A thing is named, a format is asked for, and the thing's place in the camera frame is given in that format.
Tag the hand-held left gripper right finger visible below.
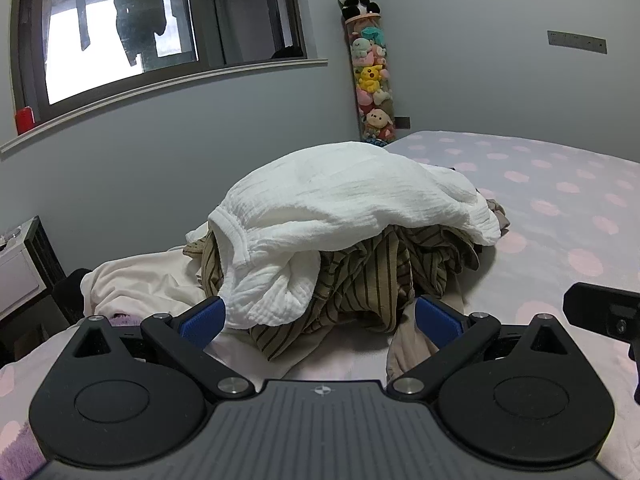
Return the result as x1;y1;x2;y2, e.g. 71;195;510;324
385;294;576;401

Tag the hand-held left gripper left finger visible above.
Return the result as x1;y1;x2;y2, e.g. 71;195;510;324
62;296;253;401

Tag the white crinkled garment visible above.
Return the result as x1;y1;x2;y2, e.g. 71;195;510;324
207;141;502;330

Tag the taupe garment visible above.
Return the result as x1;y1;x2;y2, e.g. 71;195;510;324
385;199;512;385

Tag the cream white cloth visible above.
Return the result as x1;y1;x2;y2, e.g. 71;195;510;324
80;247;223;333

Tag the olive striped garment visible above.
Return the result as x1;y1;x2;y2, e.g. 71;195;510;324
182;225;481;363

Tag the bed with pink dotted sheet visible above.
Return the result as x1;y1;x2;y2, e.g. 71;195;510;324
0;130;640;480

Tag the black bedside furniture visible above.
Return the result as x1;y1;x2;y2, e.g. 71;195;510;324
0;215;94;361

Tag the white bedside cabinet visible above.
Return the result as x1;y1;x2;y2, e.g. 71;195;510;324
0;227;42;320

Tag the person's leg in purple pants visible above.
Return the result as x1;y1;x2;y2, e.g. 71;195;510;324
0;420;48;476

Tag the clear tube of plush toys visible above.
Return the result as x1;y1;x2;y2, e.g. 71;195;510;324
345;14;399;147

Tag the red cup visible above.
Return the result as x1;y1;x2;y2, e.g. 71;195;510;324
15;106;37;136

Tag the white window sill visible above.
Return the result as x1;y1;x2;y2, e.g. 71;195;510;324
0;57;329;161

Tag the dark hanging clothing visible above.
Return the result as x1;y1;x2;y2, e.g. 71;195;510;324
112;0;168;67

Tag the panda plush toy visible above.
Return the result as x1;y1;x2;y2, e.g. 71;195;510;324
336;0;381;21

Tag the grey wall plate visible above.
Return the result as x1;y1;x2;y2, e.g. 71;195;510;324
547;30;608;54

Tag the window with dark frame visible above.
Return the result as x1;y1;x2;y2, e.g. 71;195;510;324
10;0;308;126

